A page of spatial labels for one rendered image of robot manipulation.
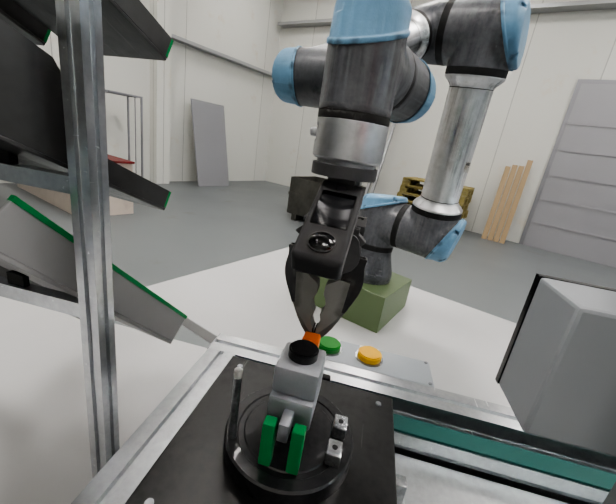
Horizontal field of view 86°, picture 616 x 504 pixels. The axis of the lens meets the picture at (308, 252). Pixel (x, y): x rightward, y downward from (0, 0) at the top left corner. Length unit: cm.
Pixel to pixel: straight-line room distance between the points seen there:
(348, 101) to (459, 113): 47
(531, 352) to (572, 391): 2
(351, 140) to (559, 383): 25
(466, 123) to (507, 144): 702
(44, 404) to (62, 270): 34
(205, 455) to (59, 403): 32
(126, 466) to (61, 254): 22
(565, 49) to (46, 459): 808
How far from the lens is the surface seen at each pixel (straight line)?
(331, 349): 58
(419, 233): 83
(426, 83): 46
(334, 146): 34
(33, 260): 36
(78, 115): 33
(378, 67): 35
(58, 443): 61
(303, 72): 50
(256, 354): 56
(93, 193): 33
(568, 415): 21
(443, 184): 81
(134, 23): 40
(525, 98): 790
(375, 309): 86
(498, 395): 83
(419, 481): 52
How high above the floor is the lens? 129
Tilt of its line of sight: 18 degrees down
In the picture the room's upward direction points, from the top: 9 degrees clockwise
